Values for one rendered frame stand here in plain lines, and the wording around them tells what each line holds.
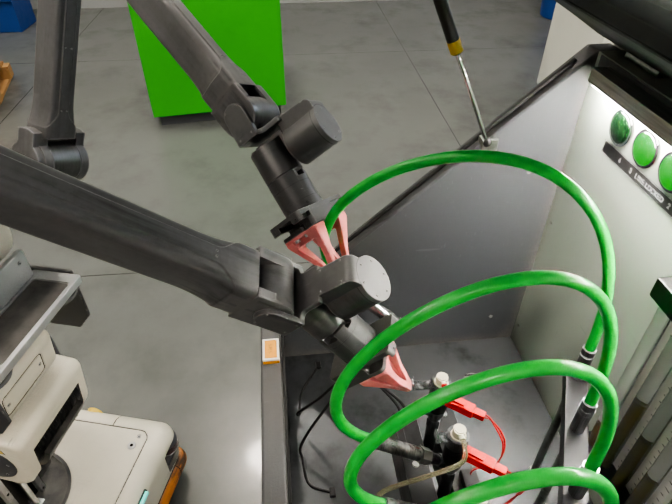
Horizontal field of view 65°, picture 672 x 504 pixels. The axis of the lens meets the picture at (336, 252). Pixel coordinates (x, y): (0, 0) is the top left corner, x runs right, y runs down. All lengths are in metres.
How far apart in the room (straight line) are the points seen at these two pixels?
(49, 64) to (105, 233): 0.56
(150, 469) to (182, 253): 1.25
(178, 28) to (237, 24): 3.03
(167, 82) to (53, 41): 2.97
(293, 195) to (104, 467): 1.21
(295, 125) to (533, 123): 0.40
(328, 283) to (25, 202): 0.30
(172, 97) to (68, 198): 3.52
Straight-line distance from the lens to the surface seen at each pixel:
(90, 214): 0.51
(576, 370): 0.51
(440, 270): 1.04
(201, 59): 0.80
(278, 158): 0.73
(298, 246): 0.73
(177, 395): 2.19
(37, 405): 1.26
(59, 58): 1.03
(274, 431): 0.90
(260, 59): 3.94
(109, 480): 1.73
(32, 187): 0.50
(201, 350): 2.31
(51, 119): 1.04
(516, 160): 0.62
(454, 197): 0.94
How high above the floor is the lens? 1.71
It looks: 39 degrees down
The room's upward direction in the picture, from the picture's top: straight up
